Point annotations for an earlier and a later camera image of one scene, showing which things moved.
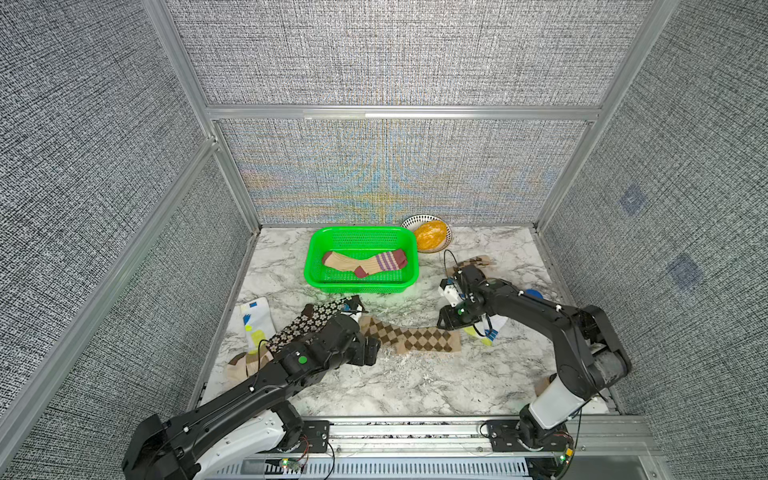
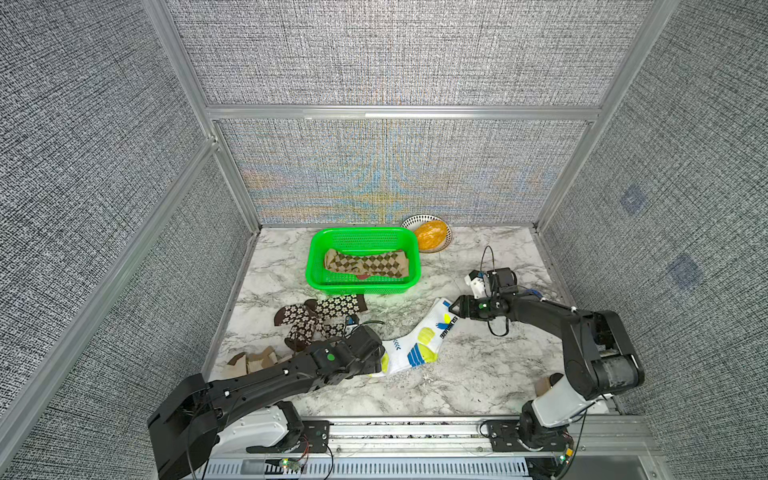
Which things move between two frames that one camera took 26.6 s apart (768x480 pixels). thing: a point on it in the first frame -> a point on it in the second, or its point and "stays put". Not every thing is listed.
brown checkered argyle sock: (414, 339) -> (386, 264)
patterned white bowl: (417, 221) stays put
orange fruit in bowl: (430, 234) stays put
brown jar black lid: (539, 387) stays put
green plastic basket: (360, 242) stays put
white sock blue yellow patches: (258, 322) -> (422, 344)
